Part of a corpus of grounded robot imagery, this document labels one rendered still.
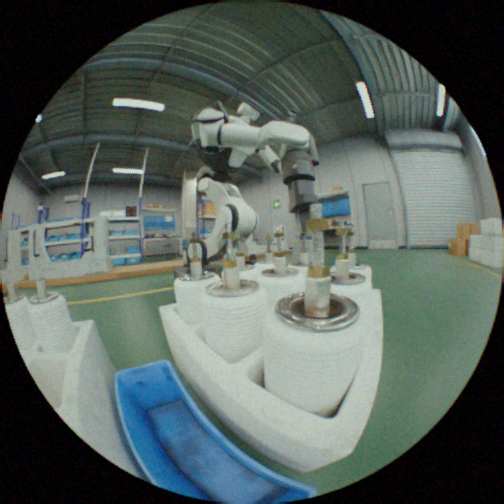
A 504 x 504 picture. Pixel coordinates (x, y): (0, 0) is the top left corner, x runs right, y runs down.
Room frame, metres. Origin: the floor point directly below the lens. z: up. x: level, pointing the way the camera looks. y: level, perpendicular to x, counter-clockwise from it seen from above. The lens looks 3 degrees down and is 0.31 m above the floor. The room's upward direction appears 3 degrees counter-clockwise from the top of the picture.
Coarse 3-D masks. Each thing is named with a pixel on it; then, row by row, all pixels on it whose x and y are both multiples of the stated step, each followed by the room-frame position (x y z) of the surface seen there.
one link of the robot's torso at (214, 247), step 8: (224, 208) 0.63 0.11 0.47; (224, 216) 0.62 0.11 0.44; (216, 224) 0.67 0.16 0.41; (224, 224) 0.62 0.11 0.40; (216, 232) 0.67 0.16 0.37; (208, 240) 0.83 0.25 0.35; (216, 240) 0.70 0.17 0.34; (224, 240) 0.69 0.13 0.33; (232, 240) 0.82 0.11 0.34; (208, 248) 0.83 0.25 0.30; (216, 248) 0.77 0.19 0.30; (224, 248) 0.88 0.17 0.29; (208, 256) 0.84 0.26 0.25; (216, 256) 0.87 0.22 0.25
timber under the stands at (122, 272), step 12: (288, 252) 3.78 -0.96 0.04; (144, 264) 2.11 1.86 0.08; (156, 264) 2.07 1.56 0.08; (168, 264) 2.00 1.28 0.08; (180, 264) 1.95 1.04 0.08; (84, 276) 0.97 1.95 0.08; (96, 276) 1.09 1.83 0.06; (108, 276) 1.20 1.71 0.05; (120, 276) 1.31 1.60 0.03; (132, 276) 1.42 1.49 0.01; (24, 288) 0.11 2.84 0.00
